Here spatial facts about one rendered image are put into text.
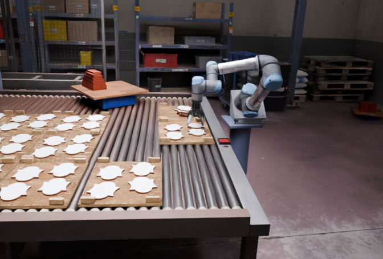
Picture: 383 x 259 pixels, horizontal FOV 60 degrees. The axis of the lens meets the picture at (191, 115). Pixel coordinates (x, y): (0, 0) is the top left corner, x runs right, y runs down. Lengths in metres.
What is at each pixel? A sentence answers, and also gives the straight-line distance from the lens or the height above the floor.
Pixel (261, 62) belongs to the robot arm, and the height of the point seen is 1.42.
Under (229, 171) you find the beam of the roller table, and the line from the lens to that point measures 1.80.
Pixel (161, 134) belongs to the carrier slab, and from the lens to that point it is 2.21.
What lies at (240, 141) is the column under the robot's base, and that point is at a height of 0.72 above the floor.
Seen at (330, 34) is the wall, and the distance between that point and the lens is 8.40.
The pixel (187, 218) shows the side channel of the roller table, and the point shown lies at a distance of 1.36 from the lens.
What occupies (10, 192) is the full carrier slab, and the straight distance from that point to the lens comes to 1.66.
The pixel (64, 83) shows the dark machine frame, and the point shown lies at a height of 1.00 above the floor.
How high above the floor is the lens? 1.72
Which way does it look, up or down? 17 degrees down
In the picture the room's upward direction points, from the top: 2 degrees clockwise
